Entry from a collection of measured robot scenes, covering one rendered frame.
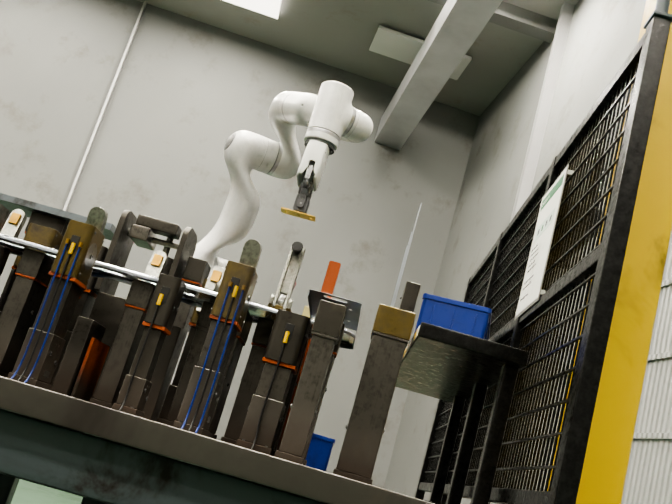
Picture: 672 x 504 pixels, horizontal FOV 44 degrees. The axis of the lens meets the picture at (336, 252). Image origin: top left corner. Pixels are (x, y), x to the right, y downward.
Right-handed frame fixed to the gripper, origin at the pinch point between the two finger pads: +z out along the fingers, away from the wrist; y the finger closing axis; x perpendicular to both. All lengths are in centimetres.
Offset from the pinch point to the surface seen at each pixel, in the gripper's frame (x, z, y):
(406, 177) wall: 19, -344, -878
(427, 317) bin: 35.8, 16.9, -4.7
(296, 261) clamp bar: 1.2, 10.0, -15.8
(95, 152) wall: -375, -242, -818
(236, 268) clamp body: -5.7, 24.1, 24.9
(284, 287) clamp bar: 0.4, 17.5, -14.6
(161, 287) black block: -20.0, 31.3, 20.3
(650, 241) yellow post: 65, 6, 53
